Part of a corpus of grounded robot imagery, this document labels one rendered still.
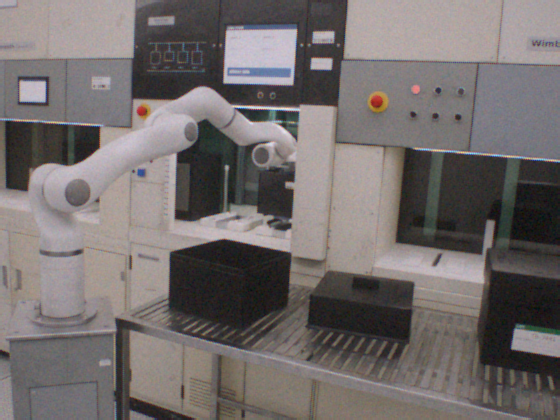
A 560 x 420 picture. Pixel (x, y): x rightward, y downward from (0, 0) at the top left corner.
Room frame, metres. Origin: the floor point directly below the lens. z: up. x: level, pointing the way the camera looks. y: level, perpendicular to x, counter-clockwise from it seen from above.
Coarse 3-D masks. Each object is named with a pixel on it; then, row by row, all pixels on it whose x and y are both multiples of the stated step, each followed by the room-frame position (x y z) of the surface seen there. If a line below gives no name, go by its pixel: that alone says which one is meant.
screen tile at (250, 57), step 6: (234, 36) 1.94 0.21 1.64; (240, 36) 1.93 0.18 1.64; (246, 36) 1.92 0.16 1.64; (258, 36) 1.90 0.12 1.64; (234, 42) 1.94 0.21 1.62; (240, 42) 1.93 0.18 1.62; (246, 42) 1.92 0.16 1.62; (252, 42) 1.91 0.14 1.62; (228, 48) 1.95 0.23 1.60; (252, 48) 1.91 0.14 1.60; (228, 54) 1.95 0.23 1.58; (234, 54) 1.94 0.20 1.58; (240, 54) 1.93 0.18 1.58; (246, 54) 1.92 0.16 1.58; (252, 54) 1.91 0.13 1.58; (228, 60) 1.95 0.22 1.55; (234, 60) 1.94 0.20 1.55; (240, 60) 1.93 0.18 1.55; (246, 60) 1.92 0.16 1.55; (252, 60) 1.91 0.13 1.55
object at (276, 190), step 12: (276, 168) 2.28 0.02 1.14; (288, 168) 2.16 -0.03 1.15; (264, 180) 2.10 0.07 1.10; (276, 180) 2.08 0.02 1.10; (288, 180) 2.06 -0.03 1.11; (264, 192) 2.10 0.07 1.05; (276, 192) 2.08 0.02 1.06; (288, 192) 2.06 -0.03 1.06; (264, 204) 2.10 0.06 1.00; (276, 204) 2.08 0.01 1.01; (288, 204) 2.06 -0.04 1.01; (288, 216) 2.05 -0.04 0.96
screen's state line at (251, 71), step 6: (228, 72) 1.95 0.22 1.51; (234, 72) 1.94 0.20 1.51; (240, 72) 1.93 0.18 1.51; (246, 72) 1.92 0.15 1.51; (252, 72) 1.91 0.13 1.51; (258, 72) 1.90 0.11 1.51; (264, 72) 1.89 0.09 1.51; (270, 72) 1.88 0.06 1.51; (276, 72) 1.87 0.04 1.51; (282, 72) 1.86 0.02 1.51; (288, 72) 1.85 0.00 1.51
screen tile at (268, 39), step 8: (264, 40) 1.89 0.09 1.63; (272, 40) 1.88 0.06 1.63; (280, 40) 1.87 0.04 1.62; (288, 40) 1.86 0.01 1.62; (288, 48) 1.86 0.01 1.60; (264, 56) 1.89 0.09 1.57; (272, 56) 1.88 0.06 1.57; (280, 56) 1.87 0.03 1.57; (288, 56) 1.86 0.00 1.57; (288, 64) 1.86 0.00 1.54
